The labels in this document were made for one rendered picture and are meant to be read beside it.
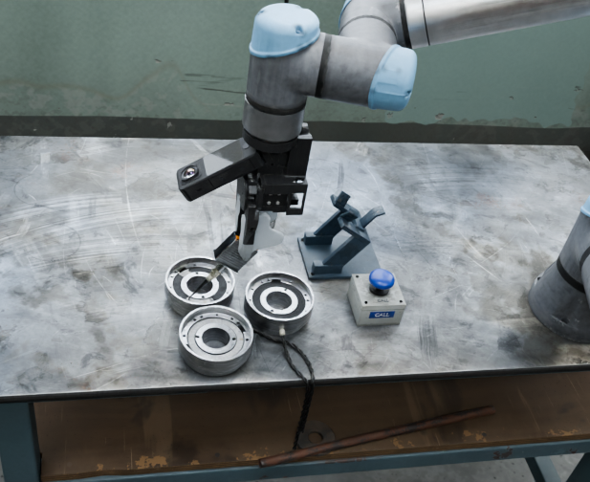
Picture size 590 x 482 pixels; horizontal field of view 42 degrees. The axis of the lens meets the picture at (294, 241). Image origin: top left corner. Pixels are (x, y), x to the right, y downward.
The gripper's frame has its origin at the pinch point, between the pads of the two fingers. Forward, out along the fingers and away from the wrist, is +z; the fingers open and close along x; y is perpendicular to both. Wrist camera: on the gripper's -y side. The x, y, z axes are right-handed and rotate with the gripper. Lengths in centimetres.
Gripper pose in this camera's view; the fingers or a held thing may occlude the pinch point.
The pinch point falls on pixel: (240, 246)
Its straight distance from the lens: 110.6
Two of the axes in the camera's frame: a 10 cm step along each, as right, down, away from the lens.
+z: -1.4, 7.5, 6.5
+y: 9.7, -0.2, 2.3
